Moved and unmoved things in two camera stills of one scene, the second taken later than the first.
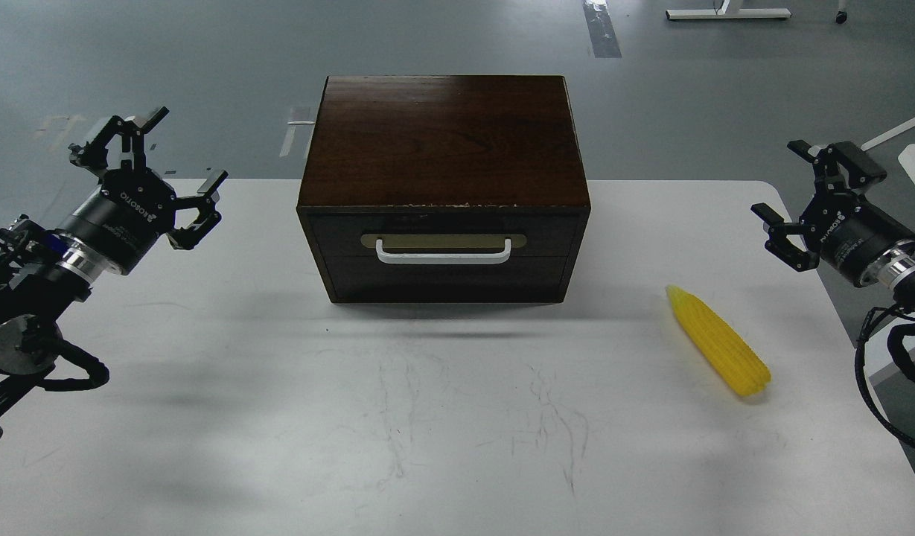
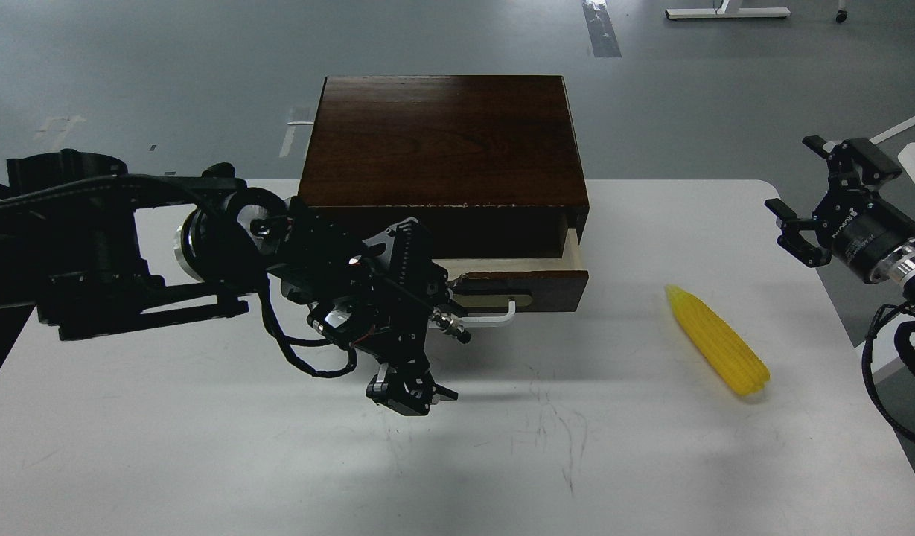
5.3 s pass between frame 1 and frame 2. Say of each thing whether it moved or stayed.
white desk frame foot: stayed
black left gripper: moved
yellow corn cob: stayed
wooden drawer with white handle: moved
